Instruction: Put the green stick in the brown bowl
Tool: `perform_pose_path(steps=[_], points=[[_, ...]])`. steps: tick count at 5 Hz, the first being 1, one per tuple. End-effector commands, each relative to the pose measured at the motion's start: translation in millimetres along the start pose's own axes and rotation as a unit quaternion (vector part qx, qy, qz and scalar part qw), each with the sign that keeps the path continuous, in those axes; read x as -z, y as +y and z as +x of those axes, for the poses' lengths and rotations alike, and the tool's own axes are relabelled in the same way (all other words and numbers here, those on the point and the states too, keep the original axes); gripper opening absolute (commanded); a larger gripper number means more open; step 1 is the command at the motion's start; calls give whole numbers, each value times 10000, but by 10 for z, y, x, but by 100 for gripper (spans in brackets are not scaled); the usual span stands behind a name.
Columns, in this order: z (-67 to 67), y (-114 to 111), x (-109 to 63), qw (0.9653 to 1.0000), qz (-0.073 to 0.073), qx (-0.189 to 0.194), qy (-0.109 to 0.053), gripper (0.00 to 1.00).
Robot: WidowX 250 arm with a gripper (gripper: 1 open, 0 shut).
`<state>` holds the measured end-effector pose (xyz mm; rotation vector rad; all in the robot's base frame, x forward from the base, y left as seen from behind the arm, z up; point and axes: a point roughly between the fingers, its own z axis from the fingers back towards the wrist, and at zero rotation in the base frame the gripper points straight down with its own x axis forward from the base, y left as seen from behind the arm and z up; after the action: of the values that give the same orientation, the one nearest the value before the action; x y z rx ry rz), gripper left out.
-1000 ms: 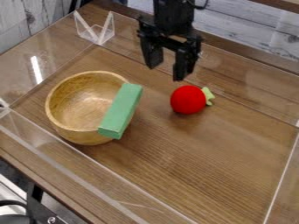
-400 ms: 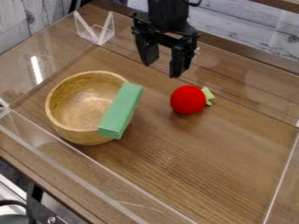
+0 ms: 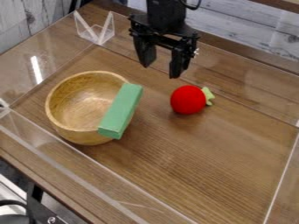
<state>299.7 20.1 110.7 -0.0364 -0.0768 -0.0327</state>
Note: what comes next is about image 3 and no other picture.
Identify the clear acrylic corner bracket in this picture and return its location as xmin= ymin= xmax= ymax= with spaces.
xmin=73 ymin=11 xmax=115 ymax=46

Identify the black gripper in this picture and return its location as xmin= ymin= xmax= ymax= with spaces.
xmin=128 ymin=14 xmax=200 ymax=79

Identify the clear acrylic tray wall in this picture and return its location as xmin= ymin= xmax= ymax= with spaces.
xmin=0 ymin=16 xmax=299 ymax=224

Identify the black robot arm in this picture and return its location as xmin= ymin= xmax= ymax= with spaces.
xmin=128 ymin=0 xmax=201 ymax=79

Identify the red toy tomato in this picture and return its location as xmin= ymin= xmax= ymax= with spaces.
xmin=171 ymin=85 xmax=215 ymax=115

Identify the brown wooden bowl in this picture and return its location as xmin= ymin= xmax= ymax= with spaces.
xmin=44 ymin=71 xmax=128 ymax=145

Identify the black table leg bracket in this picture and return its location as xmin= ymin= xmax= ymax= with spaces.
xmin=27 ymin=182 xmax=68 ymax=224

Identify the green foam stick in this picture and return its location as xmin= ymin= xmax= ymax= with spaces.
xmin=97 ymin=83 xmax=143 ymax=139

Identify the black cable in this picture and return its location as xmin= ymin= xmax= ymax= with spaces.
xmin=0 ymin=199 xmax=36 ymax=224

